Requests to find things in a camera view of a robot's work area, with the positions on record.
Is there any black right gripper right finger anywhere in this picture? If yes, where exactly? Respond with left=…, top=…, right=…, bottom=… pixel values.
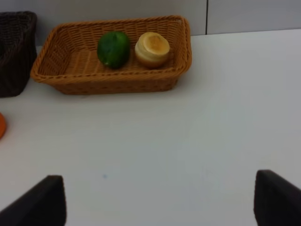
left=253, top=169, right=301, bottom=226

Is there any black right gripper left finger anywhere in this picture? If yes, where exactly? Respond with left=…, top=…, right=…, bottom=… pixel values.
left=0, top=175, right=67, bottom=226

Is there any orange tangerine fruit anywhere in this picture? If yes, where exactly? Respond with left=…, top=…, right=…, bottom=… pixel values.
left=0, top=113, right=7, bottom=138

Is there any green lime fruit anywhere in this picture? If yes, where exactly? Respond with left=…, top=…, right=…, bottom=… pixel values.
left=97, top=31, right=130, bottom=69

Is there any red yellow peach fruit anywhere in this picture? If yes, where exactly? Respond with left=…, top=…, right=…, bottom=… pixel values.
left=135, top=32, right=170, bottom=68

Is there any light orange wicker basket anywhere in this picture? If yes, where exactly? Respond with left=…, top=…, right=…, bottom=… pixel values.
left=30, top=15, right=192, bottom=95

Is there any dark brown wicker basket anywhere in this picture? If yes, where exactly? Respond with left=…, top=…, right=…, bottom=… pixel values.
left=0, top=11, right=37, bottom=98

